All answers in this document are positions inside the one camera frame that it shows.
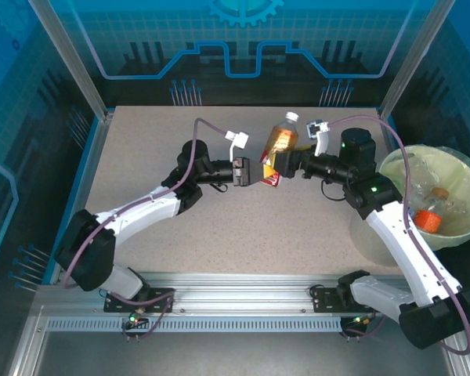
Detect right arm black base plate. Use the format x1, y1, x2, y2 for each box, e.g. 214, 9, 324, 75
310, 284, 348, 314

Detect slotted grey cable duct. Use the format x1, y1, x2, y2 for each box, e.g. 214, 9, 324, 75
46, 317, 344, 333

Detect aluminium mounting beam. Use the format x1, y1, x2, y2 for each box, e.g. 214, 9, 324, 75
37, 271, 412, 320

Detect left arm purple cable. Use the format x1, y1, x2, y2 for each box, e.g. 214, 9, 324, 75
62, 117, 230, 340

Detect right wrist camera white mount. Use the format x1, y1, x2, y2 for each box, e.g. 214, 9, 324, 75
305, 119, 333, 157

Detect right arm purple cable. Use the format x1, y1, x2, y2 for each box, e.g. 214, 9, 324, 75
328, 115, 470, 356

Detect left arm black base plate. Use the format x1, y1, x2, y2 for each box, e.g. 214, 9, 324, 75
103, 287, 176, 314

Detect small green lit circuit board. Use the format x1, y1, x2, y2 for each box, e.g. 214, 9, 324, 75
339, 313, 377, 342
120, 310, 152, 342

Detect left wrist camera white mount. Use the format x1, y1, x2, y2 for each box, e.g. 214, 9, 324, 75
224, 130, 251, 162

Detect amber bottle red label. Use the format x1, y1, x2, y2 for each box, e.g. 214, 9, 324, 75
258, 111, 301, 190

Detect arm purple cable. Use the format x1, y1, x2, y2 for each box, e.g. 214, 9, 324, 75
328, 115, 470, 356
62, 117, 230, 340

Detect aluminium frame post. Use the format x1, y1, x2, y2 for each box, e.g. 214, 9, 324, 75
26, 0, 117, 121
378, 0, 458, 122

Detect aluminium frame side rail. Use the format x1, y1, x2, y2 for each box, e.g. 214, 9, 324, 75
448, 348, 470, 376
5, 305, 48, 376

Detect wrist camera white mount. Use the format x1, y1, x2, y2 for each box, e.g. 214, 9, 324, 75
305, 119, 333, 157
224, 130, 251, 162

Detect gold cap bottle orange label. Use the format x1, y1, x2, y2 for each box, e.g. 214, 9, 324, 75
413, 186, 451, 235

